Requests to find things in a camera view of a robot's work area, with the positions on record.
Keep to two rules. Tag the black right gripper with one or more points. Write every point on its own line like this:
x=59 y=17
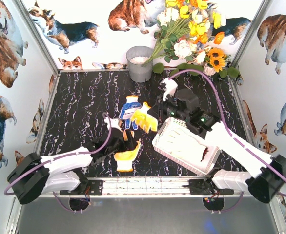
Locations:
x=161 y=110

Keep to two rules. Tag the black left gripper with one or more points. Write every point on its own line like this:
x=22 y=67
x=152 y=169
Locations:
x=120 y=142

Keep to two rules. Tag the orange dotted white glove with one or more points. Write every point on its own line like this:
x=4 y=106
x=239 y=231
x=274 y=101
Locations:
x=125 y=159

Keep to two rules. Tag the white glove orange cuff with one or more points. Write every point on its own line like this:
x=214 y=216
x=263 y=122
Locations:
x=144 y=120

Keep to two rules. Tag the white perforated storage basket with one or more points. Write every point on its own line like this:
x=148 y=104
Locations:
x=200 y=168

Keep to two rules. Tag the cream glove red cuff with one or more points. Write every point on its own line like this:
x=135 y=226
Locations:
x=183 y=145

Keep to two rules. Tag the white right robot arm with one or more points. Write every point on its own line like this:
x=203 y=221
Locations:
x=265 y=173

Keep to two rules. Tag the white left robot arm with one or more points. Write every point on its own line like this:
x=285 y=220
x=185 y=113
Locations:
x=36 y=175

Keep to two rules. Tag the blue dotted glove peace sign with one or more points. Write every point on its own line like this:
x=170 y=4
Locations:
x=127 y=111

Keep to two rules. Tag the sunflower pot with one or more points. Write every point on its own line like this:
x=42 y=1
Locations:
x=218 y=62

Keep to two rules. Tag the grey metal bucket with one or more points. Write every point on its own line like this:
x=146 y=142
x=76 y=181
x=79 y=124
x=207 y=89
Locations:
x=139 y=64

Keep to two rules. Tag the artificial flower bouquet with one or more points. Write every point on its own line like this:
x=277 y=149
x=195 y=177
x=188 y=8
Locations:
x=187 y=29

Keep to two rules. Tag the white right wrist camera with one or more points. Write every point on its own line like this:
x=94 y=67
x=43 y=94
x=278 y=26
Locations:
x=169 y=86

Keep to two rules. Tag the aluminium front rail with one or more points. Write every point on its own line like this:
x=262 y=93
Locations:
x=130 y=186

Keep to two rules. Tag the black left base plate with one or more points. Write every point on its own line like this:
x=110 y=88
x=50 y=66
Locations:
x=94 y=188

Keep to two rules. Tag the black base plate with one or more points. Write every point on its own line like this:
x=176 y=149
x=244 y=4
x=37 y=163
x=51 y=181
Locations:
x=94 y=188
x=206 y=187

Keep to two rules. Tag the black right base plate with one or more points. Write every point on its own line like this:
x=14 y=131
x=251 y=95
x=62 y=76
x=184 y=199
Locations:
x=206 y=187

